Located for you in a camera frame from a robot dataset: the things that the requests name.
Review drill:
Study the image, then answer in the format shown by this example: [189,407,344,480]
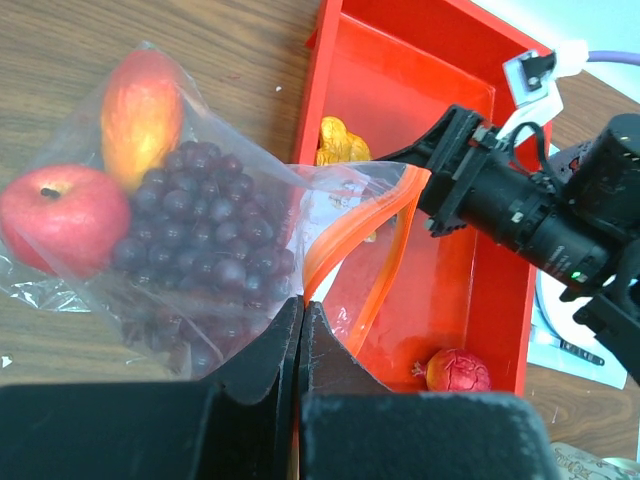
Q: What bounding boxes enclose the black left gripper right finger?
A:
[298,302,560,479]

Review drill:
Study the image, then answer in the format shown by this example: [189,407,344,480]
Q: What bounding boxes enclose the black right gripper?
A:
[375,105,613,290]

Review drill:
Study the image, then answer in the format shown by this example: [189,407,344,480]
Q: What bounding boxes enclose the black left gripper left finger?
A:
[1,298,303,479]

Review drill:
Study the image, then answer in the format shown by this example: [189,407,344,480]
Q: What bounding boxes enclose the yellow orange segments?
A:
[315,116,373,166]

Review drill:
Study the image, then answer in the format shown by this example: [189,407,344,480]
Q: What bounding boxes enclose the dark purple grape bunch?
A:
[112,141,294,379]

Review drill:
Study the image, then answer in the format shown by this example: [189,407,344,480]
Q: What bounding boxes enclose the clear zip top bag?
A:
[1,43,429,380]

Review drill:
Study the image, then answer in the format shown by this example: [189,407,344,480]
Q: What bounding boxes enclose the red apple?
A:
[1,164,131,278]

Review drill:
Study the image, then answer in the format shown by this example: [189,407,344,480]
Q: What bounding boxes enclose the red yellow mango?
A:
[101,49,184,192]

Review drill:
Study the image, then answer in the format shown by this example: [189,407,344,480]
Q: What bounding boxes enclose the red pomegranate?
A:
[411,349,491,392]

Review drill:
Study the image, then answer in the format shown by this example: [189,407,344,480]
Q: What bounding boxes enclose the red plastic tray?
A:
[296,1,547,394]

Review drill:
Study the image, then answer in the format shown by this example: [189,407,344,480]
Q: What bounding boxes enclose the round blue yellow plate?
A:
[535,270,572,338]

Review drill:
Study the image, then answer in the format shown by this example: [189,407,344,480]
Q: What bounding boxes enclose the green inside mug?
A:
[551,442,639,480]

